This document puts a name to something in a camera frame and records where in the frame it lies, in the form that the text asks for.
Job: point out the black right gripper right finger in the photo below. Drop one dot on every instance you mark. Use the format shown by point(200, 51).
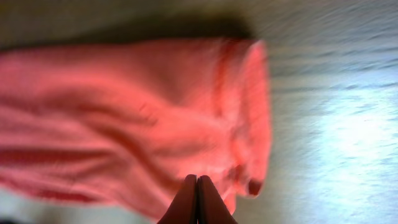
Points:
point(210, 206)

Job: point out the orange red printed t-shirt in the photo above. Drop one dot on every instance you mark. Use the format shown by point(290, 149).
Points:
point(124, 124)

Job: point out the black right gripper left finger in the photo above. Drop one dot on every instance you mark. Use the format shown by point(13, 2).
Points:
point(183, 208)

